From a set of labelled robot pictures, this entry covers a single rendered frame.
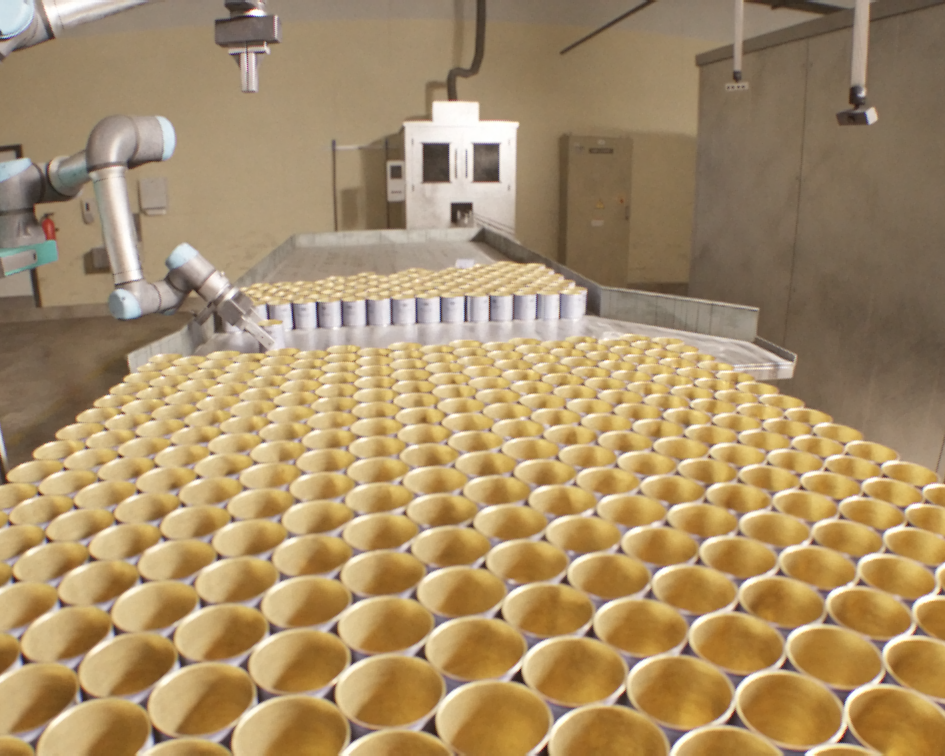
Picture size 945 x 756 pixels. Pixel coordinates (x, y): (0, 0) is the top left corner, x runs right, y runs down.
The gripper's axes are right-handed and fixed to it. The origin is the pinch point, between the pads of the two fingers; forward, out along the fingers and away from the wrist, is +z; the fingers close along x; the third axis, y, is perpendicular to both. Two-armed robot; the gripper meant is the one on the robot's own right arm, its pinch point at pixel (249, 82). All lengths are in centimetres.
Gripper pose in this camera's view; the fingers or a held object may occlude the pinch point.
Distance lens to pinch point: 144.4
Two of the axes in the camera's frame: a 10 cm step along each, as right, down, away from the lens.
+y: -0.5, -2.8, 9.6
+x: -10.0, 0.1, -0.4
